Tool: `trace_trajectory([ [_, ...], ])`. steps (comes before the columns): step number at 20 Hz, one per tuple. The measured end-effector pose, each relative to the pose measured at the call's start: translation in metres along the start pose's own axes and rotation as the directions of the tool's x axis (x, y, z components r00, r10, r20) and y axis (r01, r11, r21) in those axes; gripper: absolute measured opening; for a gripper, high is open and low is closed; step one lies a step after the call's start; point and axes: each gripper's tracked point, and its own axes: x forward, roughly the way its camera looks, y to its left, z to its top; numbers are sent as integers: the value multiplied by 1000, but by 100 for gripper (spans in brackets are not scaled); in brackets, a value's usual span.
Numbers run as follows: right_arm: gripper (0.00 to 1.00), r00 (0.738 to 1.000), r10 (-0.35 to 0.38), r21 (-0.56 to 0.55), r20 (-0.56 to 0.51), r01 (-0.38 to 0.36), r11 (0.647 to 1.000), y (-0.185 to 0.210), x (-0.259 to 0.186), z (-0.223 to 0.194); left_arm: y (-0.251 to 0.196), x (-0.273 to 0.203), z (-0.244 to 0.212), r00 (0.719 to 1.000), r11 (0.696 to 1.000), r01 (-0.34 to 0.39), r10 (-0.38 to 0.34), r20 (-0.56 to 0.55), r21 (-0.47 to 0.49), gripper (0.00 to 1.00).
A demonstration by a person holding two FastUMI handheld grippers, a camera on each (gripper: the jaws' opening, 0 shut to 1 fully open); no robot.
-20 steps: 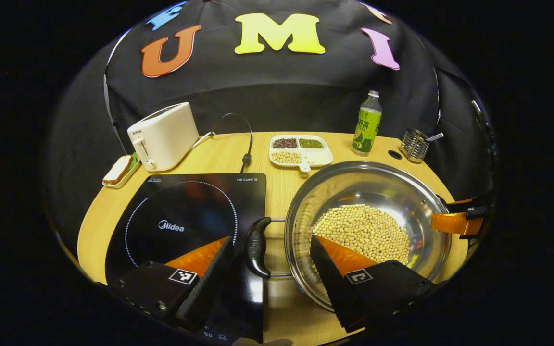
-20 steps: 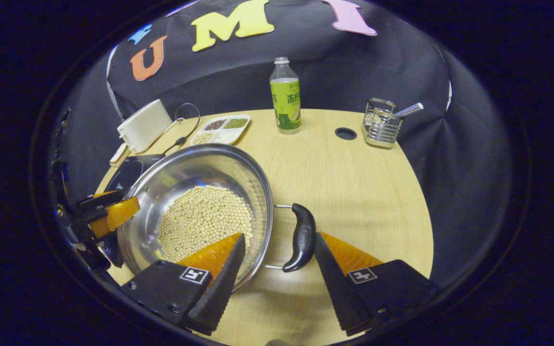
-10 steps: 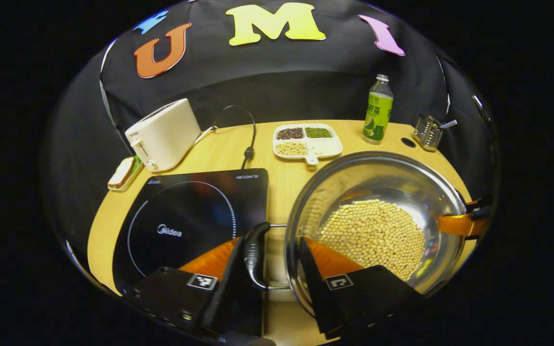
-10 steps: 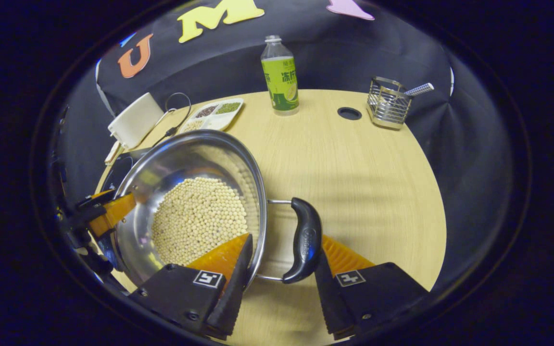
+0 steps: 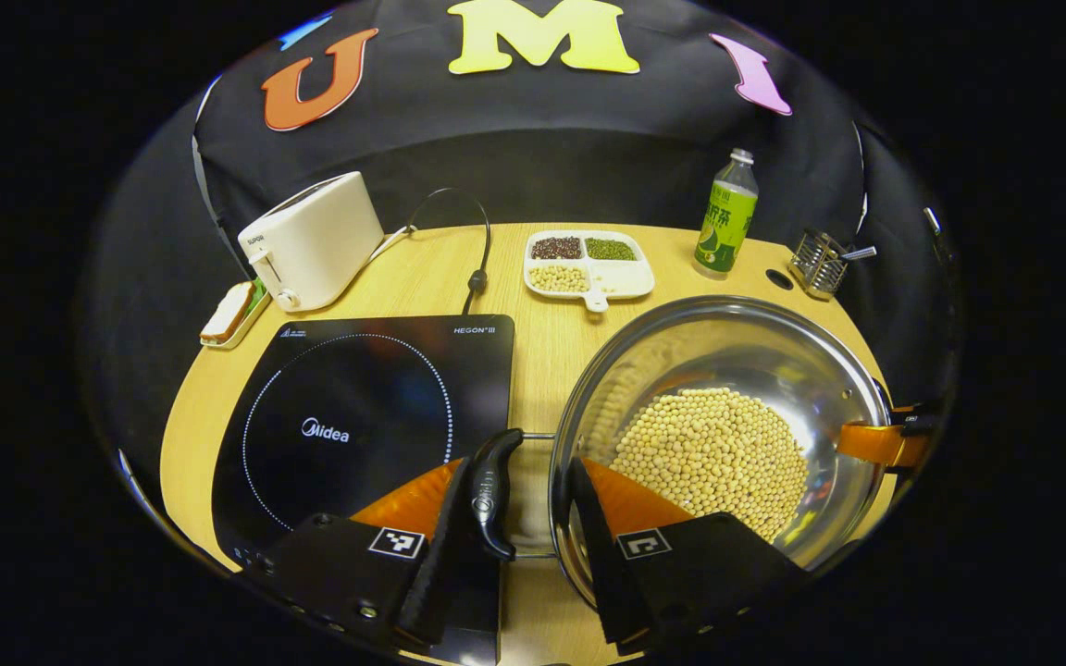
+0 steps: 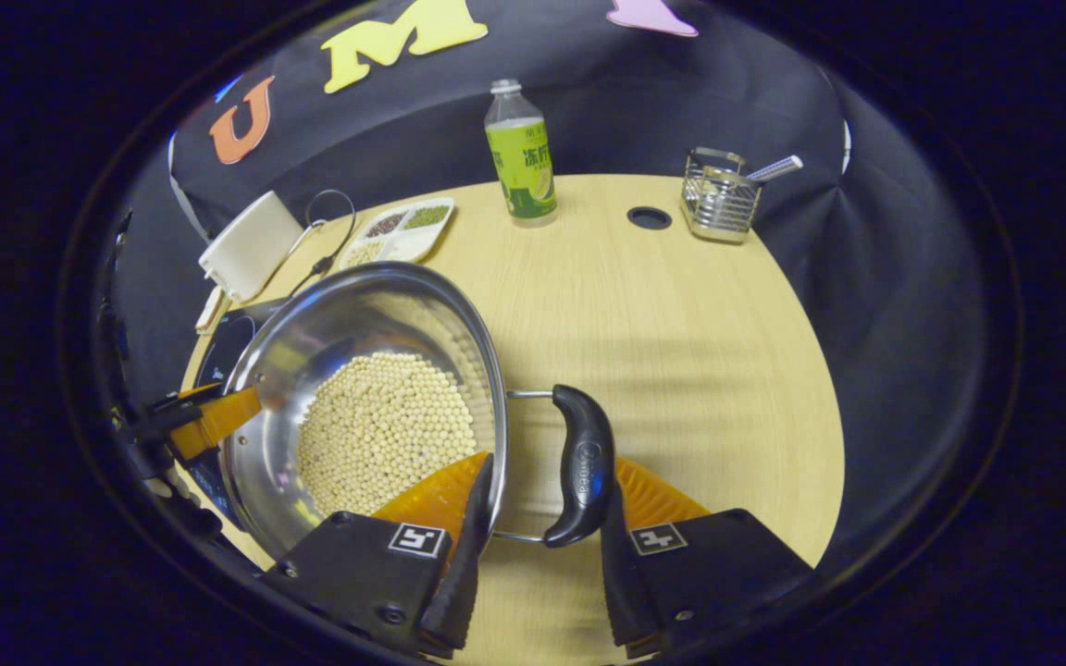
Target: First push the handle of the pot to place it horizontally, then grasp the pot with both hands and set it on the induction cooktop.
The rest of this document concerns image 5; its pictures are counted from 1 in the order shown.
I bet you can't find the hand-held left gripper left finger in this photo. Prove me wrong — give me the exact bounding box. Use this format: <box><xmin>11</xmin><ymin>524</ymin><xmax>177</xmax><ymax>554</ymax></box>
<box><xmin>235</xmin><ymin>455</ymin><xmax>499</xmax><ymax>653</ymax></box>

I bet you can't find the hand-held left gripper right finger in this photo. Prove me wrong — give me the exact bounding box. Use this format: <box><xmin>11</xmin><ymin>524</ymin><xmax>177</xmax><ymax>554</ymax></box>
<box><xmin>570</xmin><ymin>458</ymin><xmax>812</xmax><ymax>658</ymax></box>

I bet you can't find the pile of soybeans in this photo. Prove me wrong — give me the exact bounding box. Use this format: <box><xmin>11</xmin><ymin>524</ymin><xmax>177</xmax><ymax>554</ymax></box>
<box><xmin>609</xmin><ymin>387</ymin><xmax>810</xmax><ymax>544</ymax></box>

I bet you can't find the stainless steel pot black handle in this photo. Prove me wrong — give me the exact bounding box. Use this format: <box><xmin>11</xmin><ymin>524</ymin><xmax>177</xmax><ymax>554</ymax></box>
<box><xmin>470</xmin><ymin>294</ymin><xmax>895</xmax><ymax>611</ymax></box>

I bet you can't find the black induction cooktop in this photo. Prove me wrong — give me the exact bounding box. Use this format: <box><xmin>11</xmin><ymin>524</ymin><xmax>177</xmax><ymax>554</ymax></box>
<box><xmin>211</xmin><ymin>314</ymin><xmax>517</xmax><ymax>666</ymax></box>

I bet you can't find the dark metal stand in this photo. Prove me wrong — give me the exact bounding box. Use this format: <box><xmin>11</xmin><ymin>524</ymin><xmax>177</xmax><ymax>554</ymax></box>
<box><xmin>922</xmin><ymin>206</ymin><xmax>956</xmax><ymax>266</ymax></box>

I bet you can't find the green label drink bottle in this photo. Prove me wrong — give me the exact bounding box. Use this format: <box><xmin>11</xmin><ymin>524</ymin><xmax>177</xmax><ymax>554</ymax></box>
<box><xmin>693</xmin><ymin>148</ymin><xmax>760</xmax><ymax>280</ymax></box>

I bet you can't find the white divided plate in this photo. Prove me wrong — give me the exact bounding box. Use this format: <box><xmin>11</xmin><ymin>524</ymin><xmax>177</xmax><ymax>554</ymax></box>
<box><xmin>523</xmin><ymin>229</ymin><xmax>656</xmax><ymax>314</ymax></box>

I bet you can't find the small heap of soybeans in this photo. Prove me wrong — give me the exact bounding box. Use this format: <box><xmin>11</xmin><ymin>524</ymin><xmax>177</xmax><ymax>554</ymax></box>
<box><xmin>529</xmin><ymin>265</ymin><xmax>590</xmax><ymax>294</ymax></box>

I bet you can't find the toast slice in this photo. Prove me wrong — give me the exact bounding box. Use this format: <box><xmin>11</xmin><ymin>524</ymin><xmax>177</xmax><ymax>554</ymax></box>
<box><xmin>202</xmin><ymin>282</ymin><xmax>256</xmax><ymax>341</ymax></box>

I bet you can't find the white toaster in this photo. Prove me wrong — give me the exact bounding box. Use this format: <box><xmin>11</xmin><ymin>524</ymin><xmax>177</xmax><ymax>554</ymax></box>
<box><xmin>237</xmin><ymin>171</ymin><xmax>386</xmax><ymax>313</ymax></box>

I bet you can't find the metal wire holder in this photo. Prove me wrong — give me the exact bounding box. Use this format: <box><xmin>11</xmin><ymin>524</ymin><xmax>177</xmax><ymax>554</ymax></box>
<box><xmin>788</xmin><ymin>229</ymin><xmax>849</xmax><ymax>300</ymax></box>

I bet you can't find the black power cable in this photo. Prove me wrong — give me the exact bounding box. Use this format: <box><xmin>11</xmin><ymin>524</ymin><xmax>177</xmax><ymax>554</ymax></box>
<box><xmin>408</xmin><ymin>188</ymin><xmax>494</xmax><ymax>317</ymax></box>

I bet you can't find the white toaster cable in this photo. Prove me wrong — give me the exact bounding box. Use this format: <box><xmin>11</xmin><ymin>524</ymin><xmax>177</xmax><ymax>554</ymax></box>
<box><xmin>368</xmin><ymin>225</ymin><xmax>418</xmax><ymax>263</ymax></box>

